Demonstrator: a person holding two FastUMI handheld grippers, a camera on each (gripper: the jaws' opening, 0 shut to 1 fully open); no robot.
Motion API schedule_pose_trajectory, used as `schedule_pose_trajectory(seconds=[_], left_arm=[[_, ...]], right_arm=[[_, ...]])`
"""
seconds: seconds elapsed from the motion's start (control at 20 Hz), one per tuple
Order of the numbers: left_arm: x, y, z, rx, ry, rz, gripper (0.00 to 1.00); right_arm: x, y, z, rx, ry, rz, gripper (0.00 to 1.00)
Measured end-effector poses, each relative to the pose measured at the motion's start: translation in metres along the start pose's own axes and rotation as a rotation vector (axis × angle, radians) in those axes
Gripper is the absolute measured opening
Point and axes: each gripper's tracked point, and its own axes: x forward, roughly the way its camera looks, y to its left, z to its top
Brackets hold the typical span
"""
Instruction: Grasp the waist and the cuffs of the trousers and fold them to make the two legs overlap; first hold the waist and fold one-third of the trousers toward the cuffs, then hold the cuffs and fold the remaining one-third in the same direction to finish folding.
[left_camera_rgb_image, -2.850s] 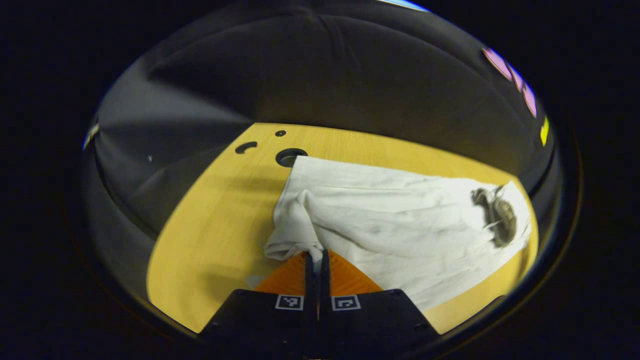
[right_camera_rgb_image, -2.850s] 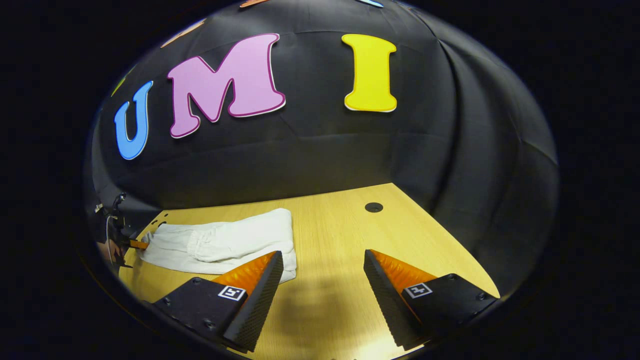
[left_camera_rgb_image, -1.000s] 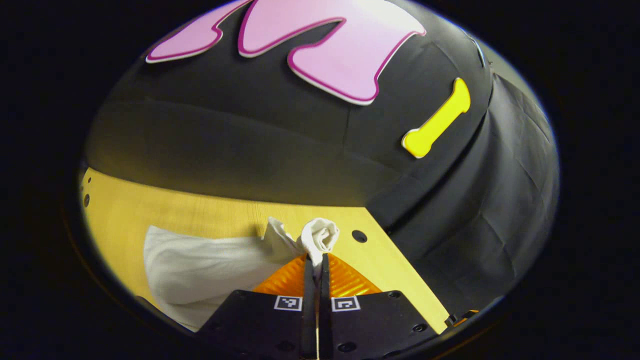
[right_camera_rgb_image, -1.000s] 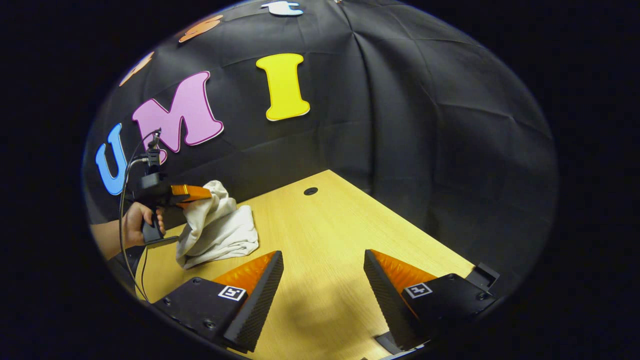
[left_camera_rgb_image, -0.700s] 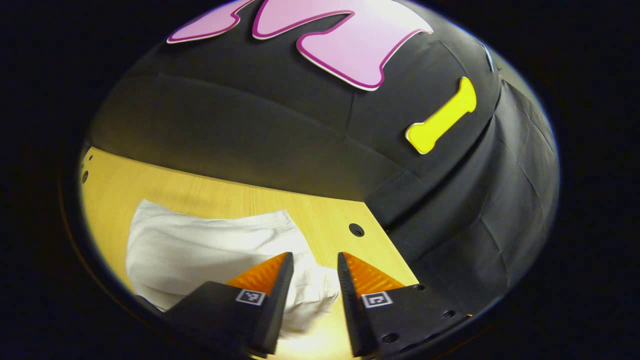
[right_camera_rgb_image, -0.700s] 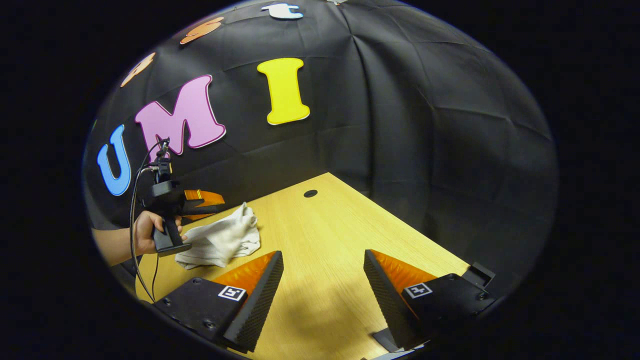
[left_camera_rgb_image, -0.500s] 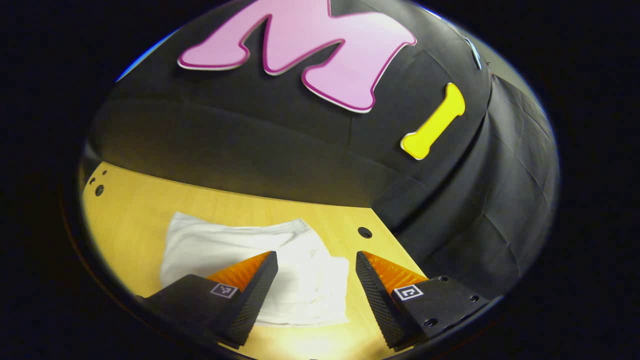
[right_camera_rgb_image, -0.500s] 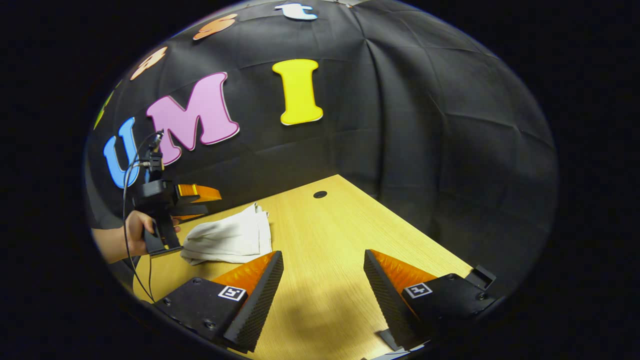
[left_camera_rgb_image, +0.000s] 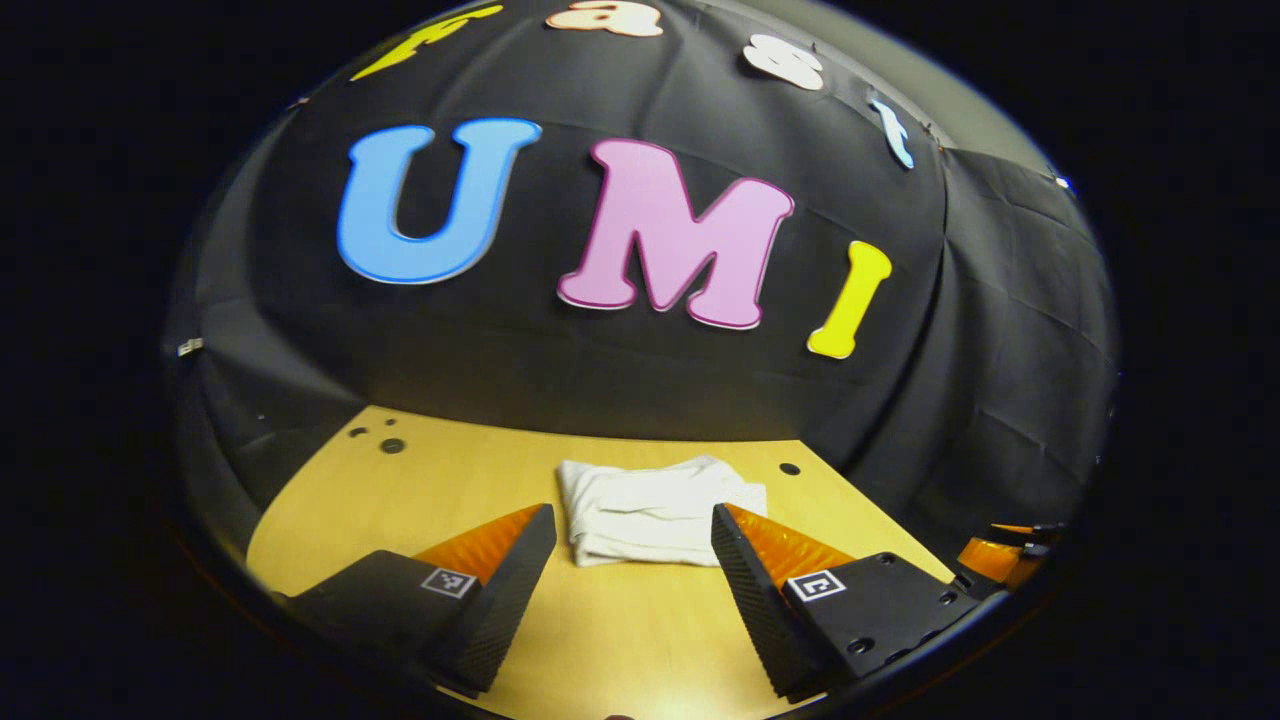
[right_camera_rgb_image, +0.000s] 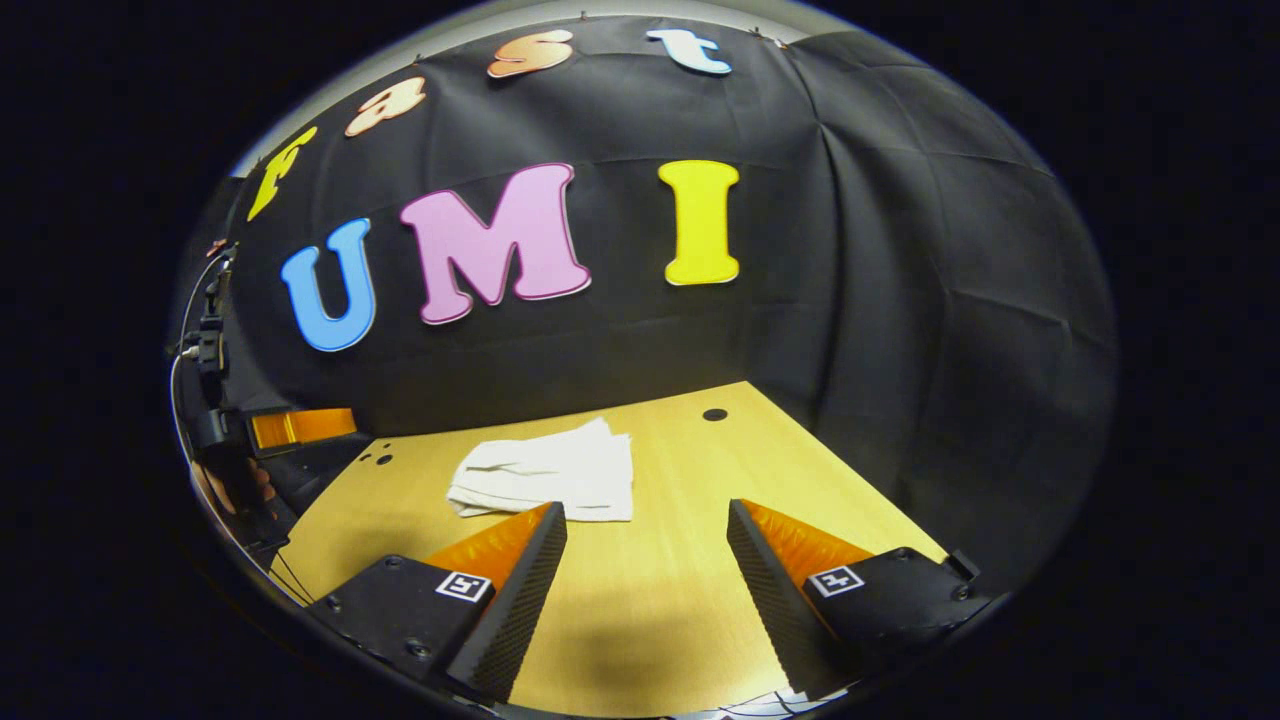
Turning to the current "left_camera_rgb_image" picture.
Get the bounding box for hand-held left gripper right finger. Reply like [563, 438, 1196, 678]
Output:
[711, 503, 981, 703]

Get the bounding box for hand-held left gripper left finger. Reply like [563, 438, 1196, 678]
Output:
[275, 503, 557, 698]

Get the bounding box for white jeans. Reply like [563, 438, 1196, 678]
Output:
[557, 456, 769, 568]

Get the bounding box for black backdrop cloth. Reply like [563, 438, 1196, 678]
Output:
[165, 0, 1118, 561]

